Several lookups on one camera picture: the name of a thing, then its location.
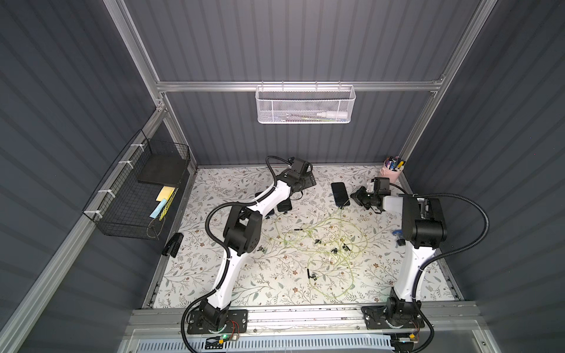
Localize floral table mat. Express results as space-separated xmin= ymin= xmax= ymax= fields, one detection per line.
xmin=154 ymin=166 xmax=405 ymax=308

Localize pink pen cup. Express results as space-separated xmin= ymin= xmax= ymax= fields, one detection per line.
xmin=379 ymin=156 xmax=406 ymax=183

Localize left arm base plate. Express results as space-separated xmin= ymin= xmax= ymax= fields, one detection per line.
xmin=186 ymin=309 xmax=249 ymax=335

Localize black smartphone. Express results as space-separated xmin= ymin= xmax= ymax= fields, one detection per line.
xmin=277 ymin=199 xmax=293 ymax=214
xmin=331 ymin=182 xmax=350 ymax=208
xmin=252 ymin=192 xmax=276 ymax=217

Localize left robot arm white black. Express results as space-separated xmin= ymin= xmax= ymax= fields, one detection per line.
xmin=181 ymin=156 xmax=316 ymax=331

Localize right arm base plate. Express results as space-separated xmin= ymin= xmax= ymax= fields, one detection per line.
xmin=361 ymin=304 xmax=426 ymax=330

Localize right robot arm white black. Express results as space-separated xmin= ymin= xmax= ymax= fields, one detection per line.
xmin=350 ymin=177 xmax=490 ymax=325

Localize yellow sticky notes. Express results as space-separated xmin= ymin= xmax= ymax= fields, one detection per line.
xmin=156 ymin=186 xmax=176 ymax=202

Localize green wired earphones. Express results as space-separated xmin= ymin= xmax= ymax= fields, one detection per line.
xmin=255 ymin=211 xmax=316 ymax=256
xmin=306 ymin=208 xmax=375 ymax=303

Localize black clip on frame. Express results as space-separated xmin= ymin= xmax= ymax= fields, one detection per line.
xmin=161 ymin=232 xmax=184 ymax=258

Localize white marker in basket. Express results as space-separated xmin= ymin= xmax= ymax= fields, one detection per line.
xmin=316 ymin=111 xmax=350 ymax=121

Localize black notebook in basket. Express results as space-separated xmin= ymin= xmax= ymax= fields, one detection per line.
xmin=137 ymin=155 xmax=186 ymax=187

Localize black wire wall basket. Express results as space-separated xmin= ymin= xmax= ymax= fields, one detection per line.
xmin=83 ymin=131 xmax=191 ymax=241

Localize white wire mesh basket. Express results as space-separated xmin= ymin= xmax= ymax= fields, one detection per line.
xmin=255 ymin=84 xmax=356 ymax=124

